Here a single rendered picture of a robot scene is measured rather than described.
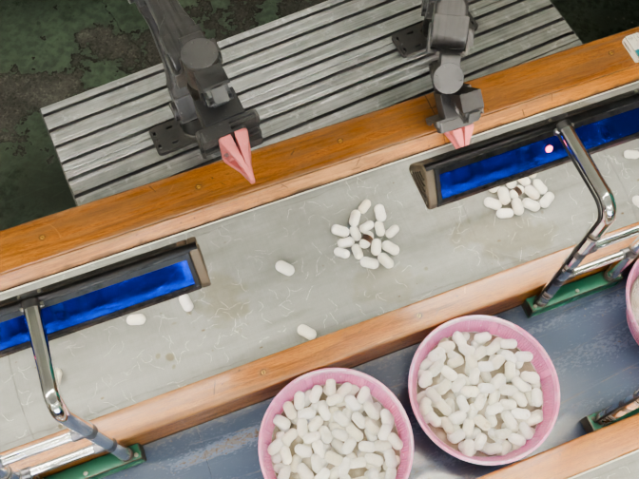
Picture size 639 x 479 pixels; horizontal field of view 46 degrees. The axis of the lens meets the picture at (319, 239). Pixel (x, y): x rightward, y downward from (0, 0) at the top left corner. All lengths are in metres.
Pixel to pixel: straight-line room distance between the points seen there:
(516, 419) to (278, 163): 0.67
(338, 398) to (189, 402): 0.26
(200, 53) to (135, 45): 1.57
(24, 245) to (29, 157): 1.06
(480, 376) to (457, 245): 0.26
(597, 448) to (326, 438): 0.46
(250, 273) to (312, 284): 0.12
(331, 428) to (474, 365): 0.28
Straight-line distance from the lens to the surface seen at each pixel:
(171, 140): 1.69
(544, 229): 1.56
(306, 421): 1.38
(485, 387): 1.42
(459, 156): 1.16
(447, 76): 1.45
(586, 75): 1.74
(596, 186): 1.18
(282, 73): 1.77
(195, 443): 1.46
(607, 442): 1.43
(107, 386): 1.44
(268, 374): 1.37
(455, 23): 1.51
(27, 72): 2.79
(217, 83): 1.14
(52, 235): 1.55
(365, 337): 1.39
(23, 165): 2.59
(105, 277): 1.10
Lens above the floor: 2.09
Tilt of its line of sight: 66 degrees down
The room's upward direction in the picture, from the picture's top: straight up
